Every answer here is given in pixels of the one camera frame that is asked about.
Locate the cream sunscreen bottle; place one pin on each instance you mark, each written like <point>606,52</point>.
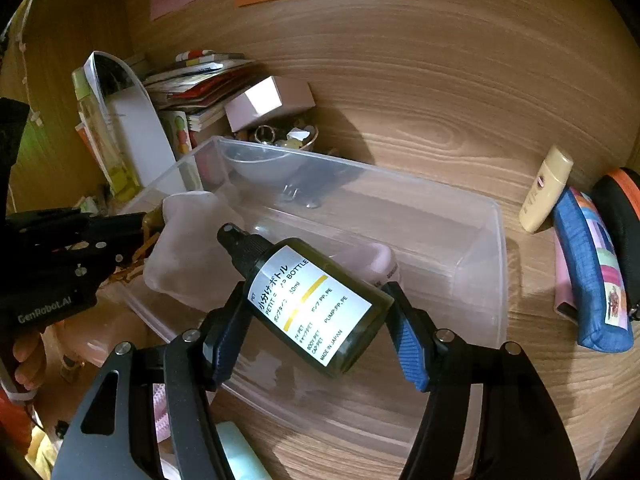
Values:
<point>542,190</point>

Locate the orange book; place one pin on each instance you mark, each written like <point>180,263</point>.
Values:
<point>86,140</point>

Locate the mint green box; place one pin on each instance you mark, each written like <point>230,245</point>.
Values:
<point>242,452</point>

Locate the wooden desktop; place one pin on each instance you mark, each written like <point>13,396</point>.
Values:
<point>450,125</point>

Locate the glass bowl with trinkets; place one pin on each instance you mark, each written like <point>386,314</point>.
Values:
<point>280,140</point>

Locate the fruit-print box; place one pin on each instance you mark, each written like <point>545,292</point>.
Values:
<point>177,132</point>

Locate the pink flat case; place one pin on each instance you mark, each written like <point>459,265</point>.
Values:
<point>565,285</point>

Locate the black orange zip case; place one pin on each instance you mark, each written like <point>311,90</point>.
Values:
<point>620,210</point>

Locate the clear plastic storage bin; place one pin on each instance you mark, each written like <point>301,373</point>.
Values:
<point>400,210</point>

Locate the yellow-green tall bottle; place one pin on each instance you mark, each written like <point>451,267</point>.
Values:
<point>102,135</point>

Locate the stack of packets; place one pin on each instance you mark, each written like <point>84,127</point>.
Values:
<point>195,85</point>

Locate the pink striped packet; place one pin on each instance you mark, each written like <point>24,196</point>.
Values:
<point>162,410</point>

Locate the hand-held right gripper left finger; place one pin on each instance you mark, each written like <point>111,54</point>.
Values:
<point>225,355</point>

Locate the dark green spray bottle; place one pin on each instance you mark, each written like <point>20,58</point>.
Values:
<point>310,310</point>

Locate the pink bottle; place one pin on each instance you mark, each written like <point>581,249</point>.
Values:
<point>372,262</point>

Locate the white translucent pouch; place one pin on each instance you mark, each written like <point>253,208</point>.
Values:
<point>195,250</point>

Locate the small pink white box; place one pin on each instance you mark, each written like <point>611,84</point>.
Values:
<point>270,102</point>

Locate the gold ribbon bundle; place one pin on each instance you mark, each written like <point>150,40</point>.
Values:
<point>147,240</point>

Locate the person's left hand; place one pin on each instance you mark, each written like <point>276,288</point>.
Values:
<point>30,360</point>

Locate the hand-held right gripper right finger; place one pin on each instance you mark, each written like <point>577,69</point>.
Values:
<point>407,350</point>

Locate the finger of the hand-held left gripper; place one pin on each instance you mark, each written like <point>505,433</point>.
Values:
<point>105,257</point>
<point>120,225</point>

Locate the blue fabric pouch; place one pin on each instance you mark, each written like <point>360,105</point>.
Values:
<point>595,280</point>

